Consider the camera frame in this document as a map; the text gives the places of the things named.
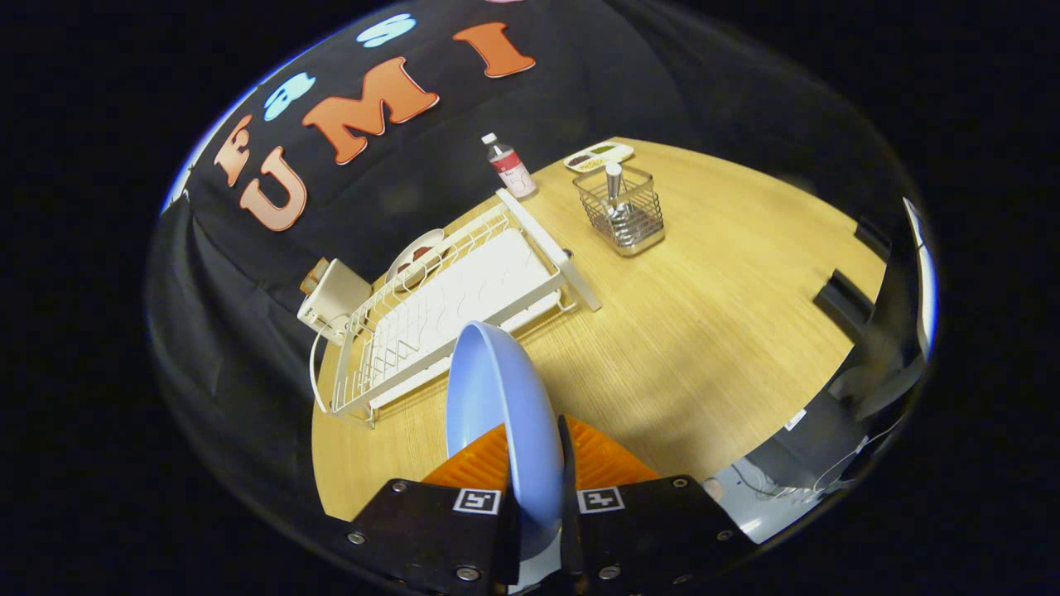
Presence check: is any white toaster cable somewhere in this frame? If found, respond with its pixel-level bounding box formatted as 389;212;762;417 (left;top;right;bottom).
308;327;334;415

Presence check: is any white toaster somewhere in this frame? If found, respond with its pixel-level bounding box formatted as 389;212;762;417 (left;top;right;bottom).
297;258;373;347

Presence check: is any metal spoon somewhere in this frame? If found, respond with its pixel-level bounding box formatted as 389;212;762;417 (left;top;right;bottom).
603;162;638;241

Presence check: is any black backdrop cloth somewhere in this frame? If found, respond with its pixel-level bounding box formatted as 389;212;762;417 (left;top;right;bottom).
149;0;837;506

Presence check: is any white round dish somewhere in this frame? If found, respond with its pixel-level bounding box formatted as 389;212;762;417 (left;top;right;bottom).
386;228;446;286

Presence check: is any black table edge clamp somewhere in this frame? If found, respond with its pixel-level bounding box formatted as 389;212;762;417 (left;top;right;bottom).
815;269;877;334
855;217;892;259

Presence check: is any clear plastic bottle red label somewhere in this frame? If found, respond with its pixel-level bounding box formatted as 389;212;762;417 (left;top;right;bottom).
482;132;537;199

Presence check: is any white divided tray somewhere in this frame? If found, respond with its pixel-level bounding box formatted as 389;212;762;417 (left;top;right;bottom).
564;142;635;173

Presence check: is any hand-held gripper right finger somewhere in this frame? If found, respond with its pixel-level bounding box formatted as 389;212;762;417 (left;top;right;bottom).
557;415;756;596

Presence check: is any blue plate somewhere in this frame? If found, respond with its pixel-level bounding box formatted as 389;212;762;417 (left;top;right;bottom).
446;321;566;560

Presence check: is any metal wire basket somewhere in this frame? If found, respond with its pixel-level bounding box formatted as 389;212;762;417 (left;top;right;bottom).
573;166;666;257

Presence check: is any white wire dish rack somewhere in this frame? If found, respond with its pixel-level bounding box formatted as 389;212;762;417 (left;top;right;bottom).
310;189;603;429

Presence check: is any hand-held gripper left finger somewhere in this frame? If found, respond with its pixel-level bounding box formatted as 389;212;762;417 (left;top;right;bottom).
331;424;523;596

